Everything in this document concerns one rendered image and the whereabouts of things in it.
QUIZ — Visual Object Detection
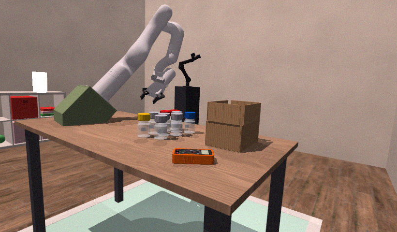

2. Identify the brown cardboard box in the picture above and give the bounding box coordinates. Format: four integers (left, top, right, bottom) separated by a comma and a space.
205, 100, 261, 153

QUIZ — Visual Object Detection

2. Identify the orange digital multimeter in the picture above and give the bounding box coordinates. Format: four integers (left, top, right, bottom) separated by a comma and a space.
172, 148, 214, 165

